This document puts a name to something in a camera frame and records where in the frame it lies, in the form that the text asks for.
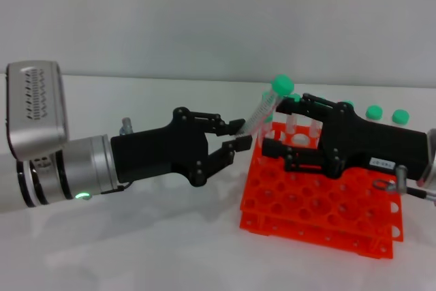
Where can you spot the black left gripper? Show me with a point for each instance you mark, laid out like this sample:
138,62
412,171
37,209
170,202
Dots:
160,153

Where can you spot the orange plastic test tube rack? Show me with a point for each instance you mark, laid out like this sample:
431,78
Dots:
306,202

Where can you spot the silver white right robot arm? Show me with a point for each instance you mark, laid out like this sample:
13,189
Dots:
431,158

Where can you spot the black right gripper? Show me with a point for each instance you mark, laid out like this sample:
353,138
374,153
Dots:
374,148

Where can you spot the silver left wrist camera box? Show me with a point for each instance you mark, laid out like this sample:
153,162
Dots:
34,110

